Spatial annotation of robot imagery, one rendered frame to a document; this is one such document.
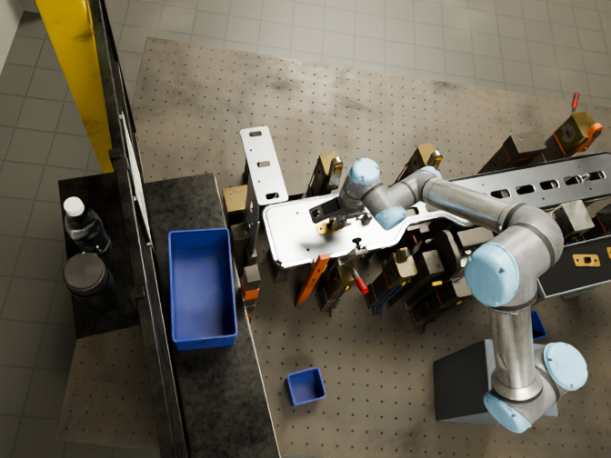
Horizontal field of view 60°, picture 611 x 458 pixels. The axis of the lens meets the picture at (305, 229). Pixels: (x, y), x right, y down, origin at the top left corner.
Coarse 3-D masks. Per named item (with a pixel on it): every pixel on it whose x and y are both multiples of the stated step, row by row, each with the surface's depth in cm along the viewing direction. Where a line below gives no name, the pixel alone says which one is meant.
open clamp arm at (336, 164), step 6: (336, 162) 166; (342, 162) 167; (330, 168) 170; (336, 168) 168; (342, 168) 170; (330, 174) 171; (336, 174) 171; (330, 180) 173; (336, 180) 174; (330, 186) 176; (336, 186) 177
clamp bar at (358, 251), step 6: (354, 240) 146; (360, 240) 146; (360, 246) 146; (348, 252) 150; (354, 252) 145; (360, 252) 145; (366, 252) 145; (342, 258) 157; (348, 258) 151; (354, 258) 150; (360, 258) 146; (342, 264) 158
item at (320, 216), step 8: (328, 200) 154; (336, 200) 153; (312, 208) 156; (320, 208) 155; (328, 208) 154; (336, 208) 153; (344, 208) 152; (312, 216) 155; (320, 216) 154; (328, 216) 154
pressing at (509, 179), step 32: (576, 160) 197; (608, 160) 199; (480, 192) 184; (512, 192) 186; (544, 192) 189; (576, 192) 191; (608, 192) 193; (288, 224) 168; (352, 224) 172; (288, 256) 164
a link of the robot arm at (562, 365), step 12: (540, 348) 136; (552, 348) 130; (564, 348) 131; (540, 360) 131; (552, 360) 128; (564, 360) 129; (576, 360) 130; (540, 372) 129; (552, 372) 127; (564, 372) 128; (576, 372) 129; (552, 384) 127; (564, 384) 126; (576, 384) 127
